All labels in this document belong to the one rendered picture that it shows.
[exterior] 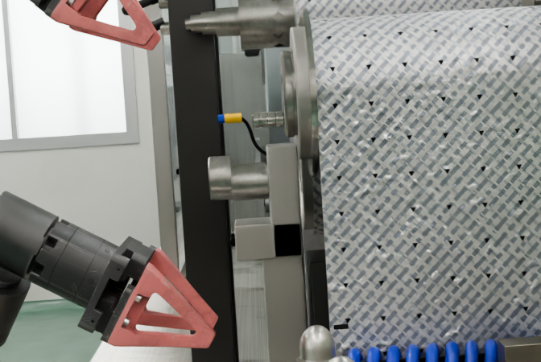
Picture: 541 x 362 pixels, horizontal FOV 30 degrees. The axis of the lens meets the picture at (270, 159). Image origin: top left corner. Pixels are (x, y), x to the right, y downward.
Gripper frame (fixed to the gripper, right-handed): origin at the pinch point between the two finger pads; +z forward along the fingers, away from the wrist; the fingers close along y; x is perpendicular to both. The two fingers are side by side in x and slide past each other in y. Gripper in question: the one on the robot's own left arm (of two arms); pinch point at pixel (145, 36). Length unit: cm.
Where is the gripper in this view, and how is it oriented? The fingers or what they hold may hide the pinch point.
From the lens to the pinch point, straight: 88.2
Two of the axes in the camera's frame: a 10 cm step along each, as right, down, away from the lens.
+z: 8.1, 5.9, 0.4
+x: 5.9, -8.0, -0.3
